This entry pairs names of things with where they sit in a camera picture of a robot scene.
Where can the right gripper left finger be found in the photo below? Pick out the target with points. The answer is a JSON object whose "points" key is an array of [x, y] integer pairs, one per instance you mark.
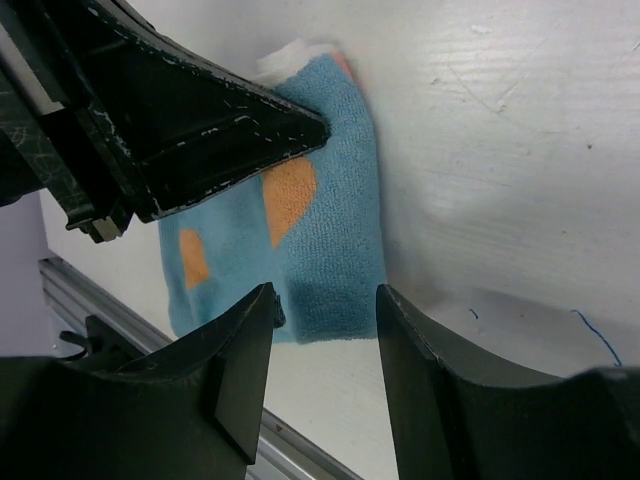
{"points": [[191, 410]]}

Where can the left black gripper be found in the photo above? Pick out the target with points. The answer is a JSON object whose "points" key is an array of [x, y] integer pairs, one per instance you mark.
{"points": [[20, 125]]}

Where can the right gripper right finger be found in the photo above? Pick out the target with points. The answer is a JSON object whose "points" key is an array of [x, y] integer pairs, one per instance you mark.
{"points": [[458, 411]]}

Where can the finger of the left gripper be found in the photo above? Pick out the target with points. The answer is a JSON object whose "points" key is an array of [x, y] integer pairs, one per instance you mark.
{"points": [[125, 123]]}

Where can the blue polka dot towel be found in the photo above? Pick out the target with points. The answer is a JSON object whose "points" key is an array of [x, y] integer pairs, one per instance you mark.
{"points": [[310, 226]]}

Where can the aluminium front rail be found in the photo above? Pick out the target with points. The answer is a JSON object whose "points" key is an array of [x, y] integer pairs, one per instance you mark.
{"points": [[282, 452]]}

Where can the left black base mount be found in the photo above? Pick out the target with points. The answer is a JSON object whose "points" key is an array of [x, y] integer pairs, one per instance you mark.
{"points": [[102, 348]]}

